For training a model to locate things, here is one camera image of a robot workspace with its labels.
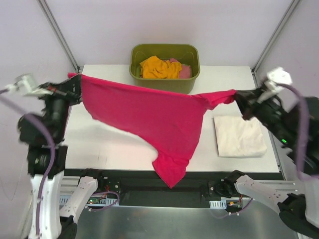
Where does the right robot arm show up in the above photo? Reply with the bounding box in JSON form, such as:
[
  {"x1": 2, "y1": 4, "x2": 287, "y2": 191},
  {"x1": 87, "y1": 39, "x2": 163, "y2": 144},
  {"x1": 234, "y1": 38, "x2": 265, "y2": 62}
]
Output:
[{"x1": 224, "y1": 89, "x2": 319, "y2": 239}]

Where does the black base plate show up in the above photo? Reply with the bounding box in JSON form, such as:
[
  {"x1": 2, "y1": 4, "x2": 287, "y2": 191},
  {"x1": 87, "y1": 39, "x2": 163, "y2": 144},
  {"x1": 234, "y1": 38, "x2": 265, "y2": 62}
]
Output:
[{"x1": 62, "y1": 167, "x2": 286, "y2": 207}]

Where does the yellow t-shirt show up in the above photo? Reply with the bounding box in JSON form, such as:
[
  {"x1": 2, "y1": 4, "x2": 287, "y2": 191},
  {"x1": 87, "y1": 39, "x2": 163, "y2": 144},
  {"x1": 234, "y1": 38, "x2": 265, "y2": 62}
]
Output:
[{"x1": 140, "y1": 56, "x2": 181, "y2": 79}]

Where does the right aluminium frame post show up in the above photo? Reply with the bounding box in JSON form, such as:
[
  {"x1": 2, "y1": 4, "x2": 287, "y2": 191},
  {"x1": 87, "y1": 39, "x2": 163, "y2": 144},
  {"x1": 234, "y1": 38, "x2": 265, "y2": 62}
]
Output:
[{"x1": 251, "y1": 0, "x2": 302, "y2": 76}]

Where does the left aluminium frame post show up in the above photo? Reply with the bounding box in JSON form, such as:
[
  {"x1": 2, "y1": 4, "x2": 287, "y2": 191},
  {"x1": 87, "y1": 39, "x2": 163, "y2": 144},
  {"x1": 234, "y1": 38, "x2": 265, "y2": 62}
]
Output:
[{"x1": 37, "y1": 0, "x2": 82, "y2": 72}]

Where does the folded white t-shirt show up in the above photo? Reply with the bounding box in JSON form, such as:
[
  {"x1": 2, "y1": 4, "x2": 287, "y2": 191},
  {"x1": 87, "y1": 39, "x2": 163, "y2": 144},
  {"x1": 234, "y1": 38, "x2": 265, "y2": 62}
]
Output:
[{"x1": 214, "y1": 116, "x2": 267, "y2": 158}]

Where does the aluminium frame post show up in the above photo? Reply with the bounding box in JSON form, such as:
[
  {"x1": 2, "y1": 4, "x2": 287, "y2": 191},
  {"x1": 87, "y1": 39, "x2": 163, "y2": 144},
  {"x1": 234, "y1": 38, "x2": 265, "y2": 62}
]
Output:
[
  {"x1": 37, "y1": 0, "x2": 82, "y2": 72},
  {"x1": 251, "y1": 0, "x2": 302, "y2": 76}
]

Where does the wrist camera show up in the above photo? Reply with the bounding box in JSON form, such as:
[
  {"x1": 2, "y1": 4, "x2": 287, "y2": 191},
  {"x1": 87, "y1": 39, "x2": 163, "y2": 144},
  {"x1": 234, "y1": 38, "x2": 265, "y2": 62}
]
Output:
[
  {"x1": 265, "y1": 67, "x2": 292, "y2": 89},
  {"x1": 4, "y1": 73, "x2": 38, "y2": 96}
]

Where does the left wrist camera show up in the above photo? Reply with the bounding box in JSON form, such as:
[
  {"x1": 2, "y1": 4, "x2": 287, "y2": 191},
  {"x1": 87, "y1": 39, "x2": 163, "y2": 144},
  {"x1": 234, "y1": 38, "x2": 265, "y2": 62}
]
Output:
[{"x1": 4, "y1": 73, "x2": 38, "y2": 96}]

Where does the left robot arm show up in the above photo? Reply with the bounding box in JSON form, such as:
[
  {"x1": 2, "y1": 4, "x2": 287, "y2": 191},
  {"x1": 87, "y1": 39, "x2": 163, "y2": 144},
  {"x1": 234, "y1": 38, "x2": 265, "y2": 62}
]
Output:
[{"x1": 16, "y1": 74, "x2": 106, "y2": 239}]

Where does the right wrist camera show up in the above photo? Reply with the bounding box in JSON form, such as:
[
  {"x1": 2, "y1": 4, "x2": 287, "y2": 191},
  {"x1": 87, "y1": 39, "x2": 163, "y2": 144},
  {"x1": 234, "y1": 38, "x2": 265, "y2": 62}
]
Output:
[{"x1": 265, "y1": 67, "x2": 292, "y2": 89}]

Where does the aluminium frame rail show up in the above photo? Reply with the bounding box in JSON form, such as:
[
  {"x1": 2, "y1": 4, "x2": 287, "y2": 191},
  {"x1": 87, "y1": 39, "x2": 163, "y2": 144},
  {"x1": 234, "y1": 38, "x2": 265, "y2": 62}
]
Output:
[{"x1": 60, "y1": 173, "x2": 298, "y2": 198}]

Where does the salmon pink t-shirt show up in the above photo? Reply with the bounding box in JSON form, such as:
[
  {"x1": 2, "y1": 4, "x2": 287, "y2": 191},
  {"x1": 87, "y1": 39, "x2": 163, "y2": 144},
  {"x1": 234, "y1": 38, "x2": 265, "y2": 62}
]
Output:
[{"x1": 169, "y1": 58, "x2": 192, "y2": 79}]

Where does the green plastic bin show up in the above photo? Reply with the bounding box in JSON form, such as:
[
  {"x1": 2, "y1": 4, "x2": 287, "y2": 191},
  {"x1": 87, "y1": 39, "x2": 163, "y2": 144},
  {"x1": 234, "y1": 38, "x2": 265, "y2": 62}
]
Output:
[{"x1": 129, "y1": 44, "x2": 200, "y2": 94}]

